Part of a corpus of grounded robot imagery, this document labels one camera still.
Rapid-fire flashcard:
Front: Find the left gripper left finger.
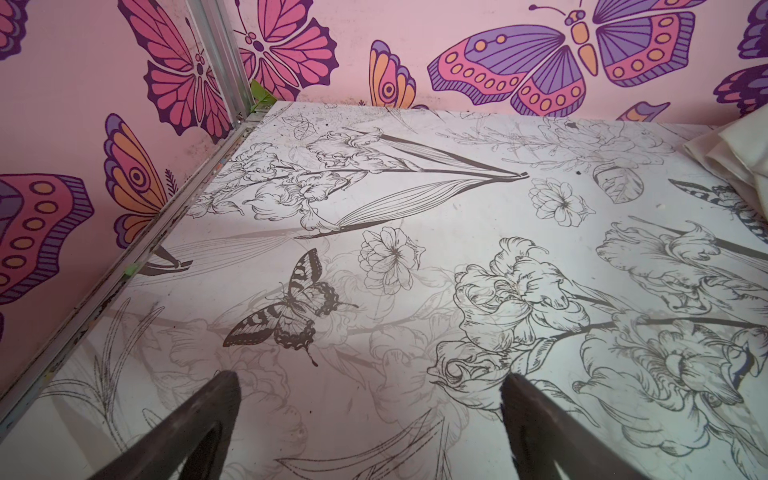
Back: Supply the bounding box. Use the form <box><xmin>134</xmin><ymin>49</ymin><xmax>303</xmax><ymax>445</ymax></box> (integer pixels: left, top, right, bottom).
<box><xmin>92</xmin><ymin>371</ymin><xmax>241</xmax><ymax>480</ymax></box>

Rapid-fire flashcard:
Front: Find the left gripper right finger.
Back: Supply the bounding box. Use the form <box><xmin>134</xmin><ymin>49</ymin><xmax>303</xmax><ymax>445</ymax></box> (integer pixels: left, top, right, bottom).
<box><xmin>500</xmin><ymin>373</ymin><xmax>645</xmax><ymax>480</ymax></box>

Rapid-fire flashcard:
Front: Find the cream cap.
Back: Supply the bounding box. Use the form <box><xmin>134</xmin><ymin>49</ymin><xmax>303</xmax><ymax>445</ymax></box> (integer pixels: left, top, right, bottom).
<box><xmin>682</xmin><ymin>105</ymin><xmax>768</xmax><ymax>218</ymax></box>

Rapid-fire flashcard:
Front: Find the aluminium frame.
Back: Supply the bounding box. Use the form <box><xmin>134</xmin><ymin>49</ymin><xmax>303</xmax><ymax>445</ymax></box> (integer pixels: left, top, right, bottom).
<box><xmin>1</xmin><ymin>1</ymin><xmax>249</xmax><ymax>435</ymax></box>

